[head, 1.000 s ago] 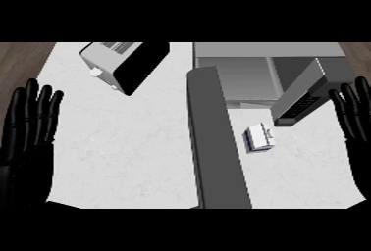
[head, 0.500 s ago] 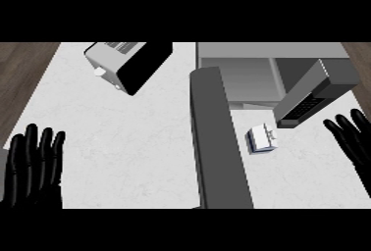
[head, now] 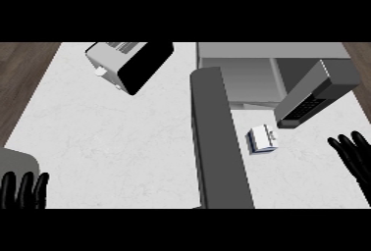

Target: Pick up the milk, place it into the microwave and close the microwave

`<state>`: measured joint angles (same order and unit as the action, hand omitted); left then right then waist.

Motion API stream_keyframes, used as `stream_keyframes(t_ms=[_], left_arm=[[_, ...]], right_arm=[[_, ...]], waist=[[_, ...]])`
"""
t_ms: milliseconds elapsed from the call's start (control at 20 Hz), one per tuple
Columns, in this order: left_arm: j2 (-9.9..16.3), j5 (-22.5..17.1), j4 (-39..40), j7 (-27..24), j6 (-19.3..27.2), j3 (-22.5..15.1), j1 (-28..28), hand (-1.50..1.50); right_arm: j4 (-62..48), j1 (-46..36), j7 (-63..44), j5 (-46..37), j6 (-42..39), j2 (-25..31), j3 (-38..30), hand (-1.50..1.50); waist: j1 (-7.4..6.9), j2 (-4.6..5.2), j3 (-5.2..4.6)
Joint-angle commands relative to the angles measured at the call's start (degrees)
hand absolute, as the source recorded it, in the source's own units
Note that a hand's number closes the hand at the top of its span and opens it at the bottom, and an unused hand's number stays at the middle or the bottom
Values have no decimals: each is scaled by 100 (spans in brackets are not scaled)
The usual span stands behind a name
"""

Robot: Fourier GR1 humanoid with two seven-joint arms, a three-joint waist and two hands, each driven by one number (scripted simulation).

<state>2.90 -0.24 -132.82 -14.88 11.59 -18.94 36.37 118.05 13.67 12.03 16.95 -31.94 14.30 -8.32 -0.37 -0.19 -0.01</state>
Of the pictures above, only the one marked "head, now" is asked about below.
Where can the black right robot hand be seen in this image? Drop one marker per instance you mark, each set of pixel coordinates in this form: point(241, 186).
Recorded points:
point(356, 157)

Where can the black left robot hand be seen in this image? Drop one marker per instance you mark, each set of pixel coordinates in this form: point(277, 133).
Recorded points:
point(24, 192)

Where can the white milk carton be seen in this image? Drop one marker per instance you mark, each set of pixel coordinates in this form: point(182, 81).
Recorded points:
point(263, 140)

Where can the grey microwave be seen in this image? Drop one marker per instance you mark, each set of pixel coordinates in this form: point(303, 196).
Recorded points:
point(294, 81)

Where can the grey rounded appliance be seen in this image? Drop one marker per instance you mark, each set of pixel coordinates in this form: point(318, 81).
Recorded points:
point(16, 163)

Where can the grey toaster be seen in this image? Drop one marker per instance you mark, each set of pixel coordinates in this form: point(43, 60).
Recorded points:
point(129, 65)

